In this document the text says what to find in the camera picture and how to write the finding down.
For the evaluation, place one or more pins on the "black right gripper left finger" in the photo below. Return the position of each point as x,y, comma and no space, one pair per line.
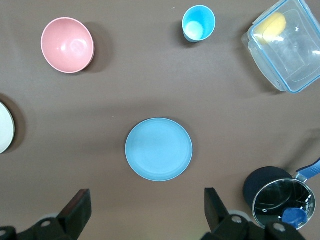
75,212

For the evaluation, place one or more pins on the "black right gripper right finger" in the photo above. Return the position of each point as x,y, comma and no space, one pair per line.
215,212

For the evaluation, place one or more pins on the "blue plate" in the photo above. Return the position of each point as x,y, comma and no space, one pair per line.
158,149

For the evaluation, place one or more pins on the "dark blue saucepan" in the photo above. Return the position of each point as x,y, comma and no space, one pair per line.
265,178

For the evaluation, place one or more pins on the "glass lid with blue knob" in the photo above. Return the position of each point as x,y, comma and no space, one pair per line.
293,216

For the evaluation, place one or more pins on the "pale green bowl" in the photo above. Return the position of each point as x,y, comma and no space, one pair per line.
5,127

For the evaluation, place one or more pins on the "pink bowl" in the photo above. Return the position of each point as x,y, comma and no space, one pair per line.
67,46

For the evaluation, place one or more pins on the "clear plastic storage container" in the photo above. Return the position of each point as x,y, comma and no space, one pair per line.
295,62

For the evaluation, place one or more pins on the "blue cup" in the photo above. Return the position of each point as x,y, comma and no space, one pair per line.
197,23

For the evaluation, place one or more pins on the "yellow round food piece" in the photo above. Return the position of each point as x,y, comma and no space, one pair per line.
272,26

